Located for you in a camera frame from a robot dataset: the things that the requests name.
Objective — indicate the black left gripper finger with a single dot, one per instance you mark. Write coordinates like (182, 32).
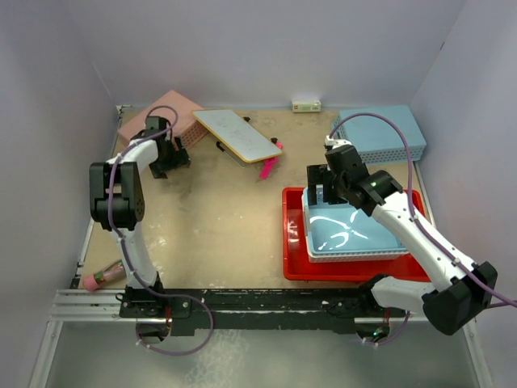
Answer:
(181, 156)
(159, 170)

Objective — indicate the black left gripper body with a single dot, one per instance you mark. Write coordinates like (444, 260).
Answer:
(170, 153)

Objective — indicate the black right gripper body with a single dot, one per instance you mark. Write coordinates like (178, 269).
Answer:
(336, 192)

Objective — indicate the light blue perforated basket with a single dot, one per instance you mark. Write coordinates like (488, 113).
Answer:
(376, 141)

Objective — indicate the white perforated basket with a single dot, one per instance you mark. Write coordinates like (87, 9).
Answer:
(335, 259)

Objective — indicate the red plastic tray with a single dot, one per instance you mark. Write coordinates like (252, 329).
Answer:
(296, 264)

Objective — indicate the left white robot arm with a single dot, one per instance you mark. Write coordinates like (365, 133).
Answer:
(117, 200)

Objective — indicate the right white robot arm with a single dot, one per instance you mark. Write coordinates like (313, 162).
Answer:
(458, 288)

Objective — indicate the small white green box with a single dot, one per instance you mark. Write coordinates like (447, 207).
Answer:
(306, 106)

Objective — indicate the pink green tube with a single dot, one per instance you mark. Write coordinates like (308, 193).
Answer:
(111, 273)

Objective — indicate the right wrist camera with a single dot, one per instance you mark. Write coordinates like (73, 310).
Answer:
(331, 143)

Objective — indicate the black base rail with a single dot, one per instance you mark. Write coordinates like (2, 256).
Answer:
(185, 311)

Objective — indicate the aluminium table frame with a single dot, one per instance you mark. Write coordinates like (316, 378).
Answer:
(217, 225)

